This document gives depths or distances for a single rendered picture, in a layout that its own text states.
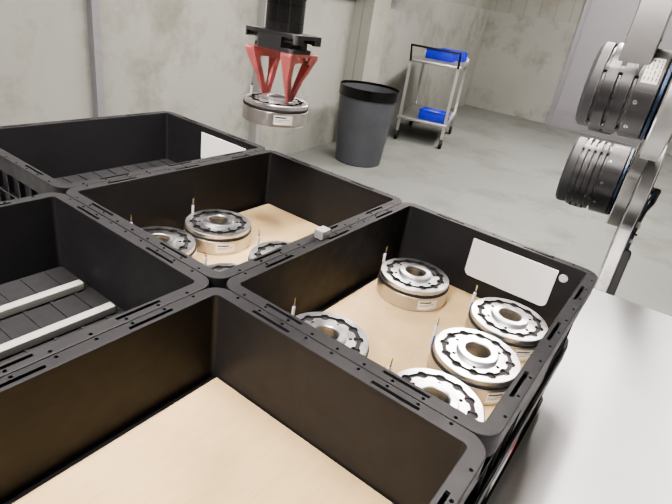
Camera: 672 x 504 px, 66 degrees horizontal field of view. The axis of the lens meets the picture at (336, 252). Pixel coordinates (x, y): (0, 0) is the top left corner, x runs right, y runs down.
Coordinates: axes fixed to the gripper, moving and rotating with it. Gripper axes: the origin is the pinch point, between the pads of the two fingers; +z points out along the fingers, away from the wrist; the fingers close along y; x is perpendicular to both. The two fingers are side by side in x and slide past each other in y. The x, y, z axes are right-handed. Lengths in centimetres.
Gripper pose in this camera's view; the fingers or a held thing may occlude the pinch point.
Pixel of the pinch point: (277, 93)
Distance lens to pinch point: 85.5
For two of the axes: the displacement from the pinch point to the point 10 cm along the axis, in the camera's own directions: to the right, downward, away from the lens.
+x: 5.7, -2.7, 7.7
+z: -1.5, 8.9, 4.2
